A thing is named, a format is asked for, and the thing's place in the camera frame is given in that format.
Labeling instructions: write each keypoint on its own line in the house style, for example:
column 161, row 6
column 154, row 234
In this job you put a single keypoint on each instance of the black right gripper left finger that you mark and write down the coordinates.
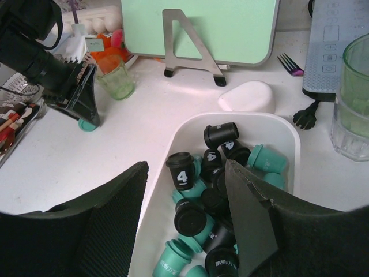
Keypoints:
column 91, row 235

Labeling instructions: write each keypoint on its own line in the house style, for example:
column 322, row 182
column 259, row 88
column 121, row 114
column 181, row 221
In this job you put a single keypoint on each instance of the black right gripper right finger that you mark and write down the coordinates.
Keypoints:
column 278, row 234

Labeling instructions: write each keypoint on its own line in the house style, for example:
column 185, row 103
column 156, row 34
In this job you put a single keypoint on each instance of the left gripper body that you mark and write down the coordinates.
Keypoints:
column 29, row 31

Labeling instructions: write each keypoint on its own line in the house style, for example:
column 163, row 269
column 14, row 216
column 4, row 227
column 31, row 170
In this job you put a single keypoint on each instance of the black coffee capsule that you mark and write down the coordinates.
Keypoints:
column 234, row 150
column 189, row 219
column 222, row 234
column 218, row 181
column 215, row 136
column 213, row 203
column 181, row 168
column 211, row 161
column 222, row 261

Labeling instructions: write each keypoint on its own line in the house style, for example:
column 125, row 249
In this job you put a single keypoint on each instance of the teal coffee capsule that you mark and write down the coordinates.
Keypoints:
column 275, row 179
column 197, row 271
column 203, row 235
column 173, row 259
column 197, row 162
column 267, row 160
column 86, row 126
column 192, row 194

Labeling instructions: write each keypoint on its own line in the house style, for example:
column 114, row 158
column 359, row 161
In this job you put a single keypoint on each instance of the white storage basket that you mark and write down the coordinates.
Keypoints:
column 157, row 223

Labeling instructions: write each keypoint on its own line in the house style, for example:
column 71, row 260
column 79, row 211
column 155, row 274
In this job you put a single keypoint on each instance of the egg carton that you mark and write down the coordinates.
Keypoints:
column 96, row 20

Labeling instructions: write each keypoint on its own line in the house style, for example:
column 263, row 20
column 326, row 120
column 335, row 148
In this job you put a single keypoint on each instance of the orange tangerine right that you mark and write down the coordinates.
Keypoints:
column 106, row 54

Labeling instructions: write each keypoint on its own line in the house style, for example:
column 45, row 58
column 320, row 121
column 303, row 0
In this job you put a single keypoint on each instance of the striped red placemat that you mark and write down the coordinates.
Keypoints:
column 19, row 126

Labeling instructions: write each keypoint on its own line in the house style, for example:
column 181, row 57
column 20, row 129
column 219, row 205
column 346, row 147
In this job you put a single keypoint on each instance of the small green glass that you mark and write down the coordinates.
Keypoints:
column 112, row 75

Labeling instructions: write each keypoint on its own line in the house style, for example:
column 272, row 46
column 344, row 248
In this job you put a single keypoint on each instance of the black power plug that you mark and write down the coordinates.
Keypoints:
column 306, row 119

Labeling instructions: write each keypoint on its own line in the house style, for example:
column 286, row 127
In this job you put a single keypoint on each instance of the clear faceted glass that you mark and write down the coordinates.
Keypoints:
column 348, row 135

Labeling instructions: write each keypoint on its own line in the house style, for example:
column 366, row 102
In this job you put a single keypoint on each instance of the white plastic scoop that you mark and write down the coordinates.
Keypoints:
column 251, row 96

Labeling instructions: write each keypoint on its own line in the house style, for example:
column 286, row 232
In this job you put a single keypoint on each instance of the dark iridescent fork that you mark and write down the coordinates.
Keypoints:
column 290, row 65

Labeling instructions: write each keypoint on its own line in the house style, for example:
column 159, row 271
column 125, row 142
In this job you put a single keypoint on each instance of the green plastic tumbler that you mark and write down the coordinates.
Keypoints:
column 353, row 97

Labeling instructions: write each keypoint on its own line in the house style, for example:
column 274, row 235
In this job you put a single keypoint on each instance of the green cutting board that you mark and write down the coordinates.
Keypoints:
column 234, row 32

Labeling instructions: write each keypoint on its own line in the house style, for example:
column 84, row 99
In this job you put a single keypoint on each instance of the grey blue board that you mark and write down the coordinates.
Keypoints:
column 335, row 24

